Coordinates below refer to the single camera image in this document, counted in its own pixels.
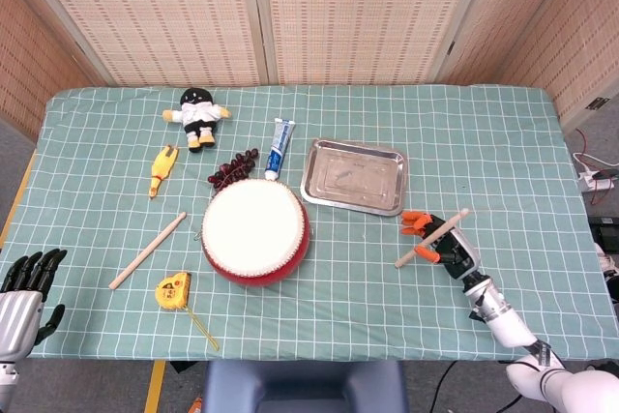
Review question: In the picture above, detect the black and white plush doll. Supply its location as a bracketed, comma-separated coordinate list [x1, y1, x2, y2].
[162, 86, 233, 154]

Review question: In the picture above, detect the red cable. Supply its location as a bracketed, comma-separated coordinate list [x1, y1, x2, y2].
[574, 128, 619, 168]

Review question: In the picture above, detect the yellow tape measure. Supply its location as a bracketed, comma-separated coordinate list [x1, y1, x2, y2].
[154, 271, 221, 352]

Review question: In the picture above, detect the dark red grape bunch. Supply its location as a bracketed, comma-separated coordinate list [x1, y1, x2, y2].
[207, 148, 260, 192]

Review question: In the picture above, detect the stainless steel tray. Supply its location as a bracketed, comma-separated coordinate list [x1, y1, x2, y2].
[300, 137, 410, 218]

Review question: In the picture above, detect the wooden drumstick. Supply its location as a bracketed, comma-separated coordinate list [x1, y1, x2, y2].
[394, 208, 471, 269]
[108, 211, 188, 291]

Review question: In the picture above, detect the white blue toothpaste tube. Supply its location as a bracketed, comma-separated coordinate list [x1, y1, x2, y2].
[263, 117, 296, 181]

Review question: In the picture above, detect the yellow rubber chicken toy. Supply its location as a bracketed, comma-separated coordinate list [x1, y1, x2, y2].
[148, 143, 180, 200]

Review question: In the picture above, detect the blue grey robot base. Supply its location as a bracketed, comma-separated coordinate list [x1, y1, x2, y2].
[202, 359, 410, 413]

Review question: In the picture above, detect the bamboo folding screen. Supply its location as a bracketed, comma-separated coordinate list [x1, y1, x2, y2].
[0, 0, 619, 143]

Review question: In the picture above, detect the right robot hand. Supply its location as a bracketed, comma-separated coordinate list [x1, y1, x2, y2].
[399, 209, 483, 281]

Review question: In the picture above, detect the white power strip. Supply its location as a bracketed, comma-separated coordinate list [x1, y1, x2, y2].
[577, 168, 619, 192]

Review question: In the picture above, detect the green grid-patterned table cloth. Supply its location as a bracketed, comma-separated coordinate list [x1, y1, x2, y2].
[0, 84, 619, 364]

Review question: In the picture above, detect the red and white drum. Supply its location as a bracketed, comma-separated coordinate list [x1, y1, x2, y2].
[200, 178, 311, 287]

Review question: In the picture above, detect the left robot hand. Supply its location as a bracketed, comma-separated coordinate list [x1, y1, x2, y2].
[0, 248, 68, 364]

